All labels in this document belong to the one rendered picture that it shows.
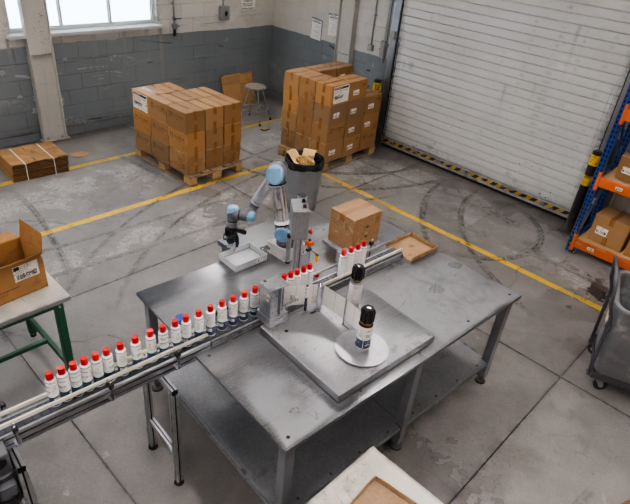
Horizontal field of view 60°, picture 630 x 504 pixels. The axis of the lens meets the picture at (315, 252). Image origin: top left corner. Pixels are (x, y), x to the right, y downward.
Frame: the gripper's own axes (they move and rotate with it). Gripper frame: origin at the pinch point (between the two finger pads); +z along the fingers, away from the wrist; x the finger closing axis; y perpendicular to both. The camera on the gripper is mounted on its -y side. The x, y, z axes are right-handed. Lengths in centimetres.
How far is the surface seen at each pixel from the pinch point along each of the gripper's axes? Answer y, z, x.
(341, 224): -67, -17, 39
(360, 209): -83, -26, 41
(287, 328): 28, -2, 89
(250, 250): -11.4, 2.9, 3.8
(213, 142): -159, 39, -258
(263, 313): 36, -9, 77
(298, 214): 4, -59, 66
